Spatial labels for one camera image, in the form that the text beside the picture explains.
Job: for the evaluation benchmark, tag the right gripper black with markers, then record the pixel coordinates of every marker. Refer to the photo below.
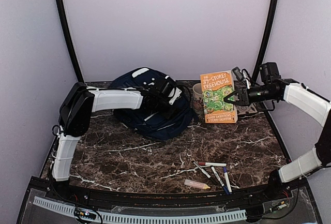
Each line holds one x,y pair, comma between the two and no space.
244,99

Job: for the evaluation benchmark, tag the black cap white marker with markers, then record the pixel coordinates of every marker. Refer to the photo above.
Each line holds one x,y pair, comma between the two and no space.
201,169

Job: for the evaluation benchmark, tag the right black frame post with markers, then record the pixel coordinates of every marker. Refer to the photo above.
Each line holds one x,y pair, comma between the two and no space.
267,31

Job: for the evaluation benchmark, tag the white slotted cable duct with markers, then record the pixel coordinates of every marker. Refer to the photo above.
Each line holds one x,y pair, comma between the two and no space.
121,214

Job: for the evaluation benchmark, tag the blue cap white marker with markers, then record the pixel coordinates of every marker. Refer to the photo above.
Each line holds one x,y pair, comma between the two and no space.
227,180

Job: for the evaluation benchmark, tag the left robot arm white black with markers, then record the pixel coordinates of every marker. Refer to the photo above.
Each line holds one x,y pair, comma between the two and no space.
82,101

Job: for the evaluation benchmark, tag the cream floral ceramic mug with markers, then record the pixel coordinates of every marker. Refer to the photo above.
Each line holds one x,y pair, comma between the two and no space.
197,101

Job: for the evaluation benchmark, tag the black frame post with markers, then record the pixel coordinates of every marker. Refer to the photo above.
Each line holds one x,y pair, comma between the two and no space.
267,31
68,40

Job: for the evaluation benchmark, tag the left black frame post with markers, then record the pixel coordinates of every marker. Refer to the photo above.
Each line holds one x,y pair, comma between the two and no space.
68,40

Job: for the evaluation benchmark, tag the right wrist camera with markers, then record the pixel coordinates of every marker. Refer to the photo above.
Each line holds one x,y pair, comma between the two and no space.
243,76

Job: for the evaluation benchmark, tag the orange Treehouse book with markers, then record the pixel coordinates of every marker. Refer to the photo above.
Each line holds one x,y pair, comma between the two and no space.
215,86

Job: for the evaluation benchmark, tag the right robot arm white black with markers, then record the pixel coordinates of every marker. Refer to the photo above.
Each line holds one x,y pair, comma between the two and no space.
315,106

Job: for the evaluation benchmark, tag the black front rail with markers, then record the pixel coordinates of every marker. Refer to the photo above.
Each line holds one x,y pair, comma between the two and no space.
91,194

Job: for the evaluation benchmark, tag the navy blue student backpack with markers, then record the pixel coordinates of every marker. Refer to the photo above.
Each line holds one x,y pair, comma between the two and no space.
146,121

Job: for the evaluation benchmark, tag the red cap white marker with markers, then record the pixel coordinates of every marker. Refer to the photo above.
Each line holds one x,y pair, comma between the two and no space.
214,164

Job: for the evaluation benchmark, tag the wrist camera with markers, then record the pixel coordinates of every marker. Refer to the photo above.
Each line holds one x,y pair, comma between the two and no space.
174,95
243,76

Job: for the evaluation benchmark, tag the yellow tip highlighter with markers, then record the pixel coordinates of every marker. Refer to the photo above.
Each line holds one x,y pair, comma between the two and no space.
195,184

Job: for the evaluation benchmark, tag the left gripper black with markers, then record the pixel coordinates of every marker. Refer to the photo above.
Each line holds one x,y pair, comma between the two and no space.
171,113

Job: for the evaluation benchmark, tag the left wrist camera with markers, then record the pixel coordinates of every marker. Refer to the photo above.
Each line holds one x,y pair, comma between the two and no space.
174,95

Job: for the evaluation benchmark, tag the black white marker middle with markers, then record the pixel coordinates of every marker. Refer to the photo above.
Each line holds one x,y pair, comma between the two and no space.
217,176

